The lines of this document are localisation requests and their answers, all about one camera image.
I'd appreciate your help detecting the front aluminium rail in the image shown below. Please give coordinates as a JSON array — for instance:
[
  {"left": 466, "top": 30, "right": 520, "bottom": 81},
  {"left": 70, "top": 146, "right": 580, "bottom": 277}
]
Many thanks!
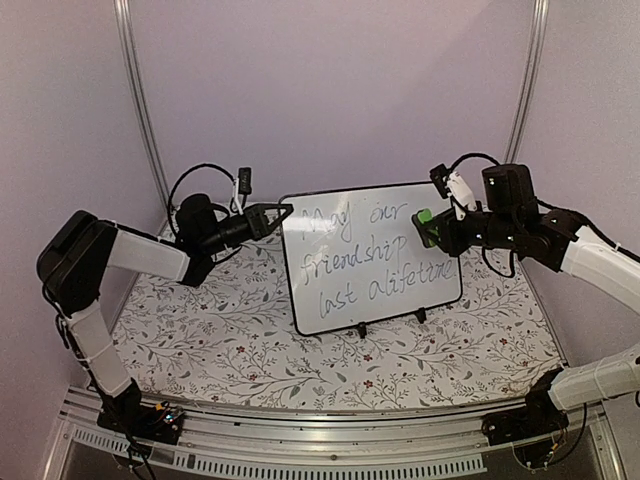
[{"left": 43, "top": 387, "right": 631, "bottom": 479}]

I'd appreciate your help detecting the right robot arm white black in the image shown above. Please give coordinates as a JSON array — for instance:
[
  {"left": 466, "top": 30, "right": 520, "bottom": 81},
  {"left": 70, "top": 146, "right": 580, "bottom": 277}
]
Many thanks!
[{"left": 412, "top": 161, "right": 639, "bottom": 436}]

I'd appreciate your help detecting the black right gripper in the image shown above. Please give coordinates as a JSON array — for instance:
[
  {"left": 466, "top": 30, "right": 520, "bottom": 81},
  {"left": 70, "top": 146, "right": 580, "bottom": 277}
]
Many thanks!
[{"left": 419, "top": 207, "right": 519, "bottom": 258}]

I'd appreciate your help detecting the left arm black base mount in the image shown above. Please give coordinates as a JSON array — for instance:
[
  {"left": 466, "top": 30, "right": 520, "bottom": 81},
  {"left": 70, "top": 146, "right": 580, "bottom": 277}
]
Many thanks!
[{"left": 97, "top": 397, "right": 185, "bottom": 445}]

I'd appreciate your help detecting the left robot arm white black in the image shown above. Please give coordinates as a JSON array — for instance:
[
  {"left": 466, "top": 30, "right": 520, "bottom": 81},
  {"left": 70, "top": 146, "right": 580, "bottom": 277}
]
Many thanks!
[{"left": 36, "top": 194, "right": 294, "bottom": 434}]

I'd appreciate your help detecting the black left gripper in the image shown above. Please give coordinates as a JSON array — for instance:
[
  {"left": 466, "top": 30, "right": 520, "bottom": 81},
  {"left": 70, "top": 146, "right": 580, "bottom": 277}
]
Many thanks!
[{"left": 202, "top": 205, "right": 294, "bottom": 256}]

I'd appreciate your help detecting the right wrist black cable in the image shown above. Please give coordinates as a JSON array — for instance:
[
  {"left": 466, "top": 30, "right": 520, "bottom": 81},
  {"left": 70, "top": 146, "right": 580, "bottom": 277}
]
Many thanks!
[{"left": 449, "top": 152, "right": 521, "bottom": 279}]

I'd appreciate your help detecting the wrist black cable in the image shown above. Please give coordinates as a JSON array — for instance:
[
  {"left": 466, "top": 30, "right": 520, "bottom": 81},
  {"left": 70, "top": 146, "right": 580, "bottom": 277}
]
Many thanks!
[
  {"left": 449, "top": 152, "right": 521, "bottom": 279},
  {"left": 167, "top": 163, "right": 239, "bottom": 226}
]

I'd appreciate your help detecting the floral patterned table mat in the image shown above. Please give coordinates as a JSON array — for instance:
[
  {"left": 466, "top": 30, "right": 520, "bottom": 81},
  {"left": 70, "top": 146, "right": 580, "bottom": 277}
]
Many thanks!
[{"left": 113, "top": 237, "right": 565, "bottom": 411}]

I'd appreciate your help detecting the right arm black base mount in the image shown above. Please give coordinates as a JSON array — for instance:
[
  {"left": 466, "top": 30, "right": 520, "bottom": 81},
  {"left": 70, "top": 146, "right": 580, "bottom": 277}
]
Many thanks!
[{"left": 481, "top": 368, "right": 569, "bottom": 446}]

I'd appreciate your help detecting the aluminium frame post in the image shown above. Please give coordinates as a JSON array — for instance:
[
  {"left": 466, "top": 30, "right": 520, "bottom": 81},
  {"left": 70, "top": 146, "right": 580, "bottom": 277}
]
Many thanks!
[
  {"left": 113, "top": 0, "right": 170, "bottom": 208},
  {"left": 504, "top": 0, "right": 550, "bottom": 164}
]

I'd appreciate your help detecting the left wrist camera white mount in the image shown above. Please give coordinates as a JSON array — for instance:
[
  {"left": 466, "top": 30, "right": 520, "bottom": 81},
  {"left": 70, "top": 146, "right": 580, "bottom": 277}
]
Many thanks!
[{"left": 230, "top": 167, "right": 252, "bottom": 215}]

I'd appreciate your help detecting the left aluminium frame post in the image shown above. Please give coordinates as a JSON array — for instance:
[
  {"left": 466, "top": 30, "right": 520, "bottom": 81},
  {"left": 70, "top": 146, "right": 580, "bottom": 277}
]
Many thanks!
[{"left": 113, "top": 0, "right": 170, "bottom": 208}]

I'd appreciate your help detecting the right aluminium frame post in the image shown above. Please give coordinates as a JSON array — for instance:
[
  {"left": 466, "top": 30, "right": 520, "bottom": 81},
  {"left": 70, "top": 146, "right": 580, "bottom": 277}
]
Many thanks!
[{"left": 504, "top": 0, "right": 550, "bottom": 164}]

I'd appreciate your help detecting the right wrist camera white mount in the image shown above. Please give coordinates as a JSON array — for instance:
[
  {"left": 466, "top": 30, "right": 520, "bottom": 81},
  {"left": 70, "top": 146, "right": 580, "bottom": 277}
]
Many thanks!
[{"left": 429, "top": 164, "right": 478, "bottom": 221}]

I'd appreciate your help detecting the green black whiteboard eraser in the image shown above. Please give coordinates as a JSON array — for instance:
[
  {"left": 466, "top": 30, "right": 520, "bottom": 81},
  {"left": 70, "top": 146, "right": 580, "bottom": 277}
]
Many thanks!
[{"left": 411, "top": 208, "right": 438, "bottom": 248}]

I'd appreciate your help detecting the white whiteboard black frame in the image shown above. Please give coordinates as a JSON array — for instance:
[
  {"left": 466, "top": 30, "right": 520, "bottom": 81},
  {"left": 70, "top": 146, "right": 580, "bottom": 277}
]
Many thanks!
[{"left": 280, "top": 182, "right": 463, "bottom": 336}]

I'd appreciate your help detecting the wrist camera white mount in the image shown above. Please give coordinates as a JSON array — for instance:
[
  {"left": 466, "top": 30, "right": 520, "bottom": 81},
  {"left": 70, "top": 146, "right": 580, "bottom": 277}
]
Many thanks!
[
  {"left": 230, "top": 167, "right": 252, "bottom": 215},
  {"left": 429, "top": 164, "right": 478, "bottom": 221}
]

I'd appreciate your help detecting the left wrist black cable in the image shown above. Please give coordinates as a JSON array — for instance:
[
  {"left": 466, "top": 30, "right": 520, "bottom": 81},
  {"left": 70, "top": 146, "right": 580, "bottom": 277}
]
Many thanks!
[{"left": 167, "top": 163, "right": 239, "bottom": 226}]

